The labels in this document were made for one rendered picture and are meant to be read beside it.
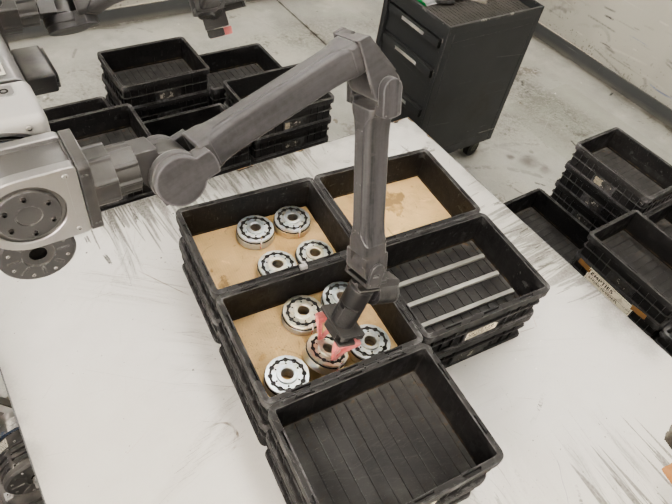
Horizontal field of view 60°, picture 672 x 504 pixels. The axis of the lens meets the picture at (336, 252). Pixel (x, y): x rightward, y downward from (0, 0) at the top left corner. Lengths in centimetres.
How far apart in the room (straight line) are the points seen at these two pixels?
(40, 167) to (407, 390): 93
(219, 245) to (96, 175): 80
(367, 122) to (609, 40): 372
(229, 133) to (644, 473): 130
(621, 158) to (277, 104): 229
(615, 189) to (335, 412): 178
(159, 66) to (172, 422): 188
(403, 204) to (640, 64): 301
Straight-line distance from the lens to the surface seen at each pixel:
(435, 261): 165
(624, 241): 257
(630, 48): 458
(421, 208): 179
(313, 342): 136
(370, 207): 111
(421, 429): 136
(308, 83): 94
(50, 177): 81
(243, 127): 90
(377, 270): 118
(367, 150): 106
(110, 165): 84
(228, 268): 154
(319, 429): 132
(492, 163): 349
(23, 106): 89
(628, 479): 168
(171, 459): 143
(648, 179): 297
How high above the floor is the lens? 202
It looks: 48 degrees down
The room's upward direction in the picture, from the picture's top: 11 degrees clockwise
